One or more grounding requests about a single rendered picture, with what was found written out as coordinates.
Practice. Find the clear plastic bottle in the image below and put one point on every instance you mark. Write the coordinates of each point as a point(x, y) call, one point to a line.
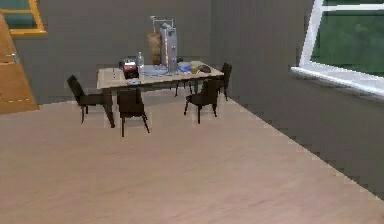
point(140, 62)

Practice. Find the dark brown round loaf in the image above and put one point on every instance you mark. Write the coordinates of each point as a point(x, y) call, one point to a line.
point(204, 68)

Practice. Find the white framed window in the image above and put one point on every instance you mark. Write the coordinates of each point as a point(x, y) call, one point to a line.
point(346, 43)

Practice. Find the light wooden dining table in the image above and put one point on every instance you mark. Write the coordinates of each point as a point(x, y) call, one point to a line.
point(151, 79)

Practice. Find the yellow green cup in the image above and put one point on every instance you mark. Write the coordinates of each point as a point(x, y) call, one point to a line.
point(194, 69)

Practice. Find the brown furry tall object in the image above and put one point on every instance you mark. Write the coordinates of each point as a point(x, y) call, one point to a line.
point(154, 47)

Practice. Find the red and black toaster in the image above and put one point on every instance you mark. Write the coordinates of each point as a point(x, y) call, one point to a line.
point(130, 69)

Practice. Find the dark brown dining chair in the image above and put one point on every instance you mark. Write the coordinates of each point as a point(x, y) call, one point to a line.
point(84, 98)
point(204, 96)
point(226, 76)
point(130, 103)

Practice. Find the tall grey metal appliance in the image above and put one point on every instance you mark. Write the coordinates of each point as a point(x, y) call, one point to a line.
point(168, 46)

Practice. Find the blue bowl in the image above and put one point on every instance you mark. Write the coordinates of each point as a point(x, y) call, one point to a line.
point(184, 67)

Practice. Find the orange wooden room door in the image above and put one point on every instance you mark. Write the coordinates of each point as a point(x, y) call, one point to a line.
point(13, 80)

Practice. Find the grey blue flat plate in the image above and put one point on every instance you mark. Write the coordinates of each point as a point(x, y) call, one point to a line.
point(155, 70)

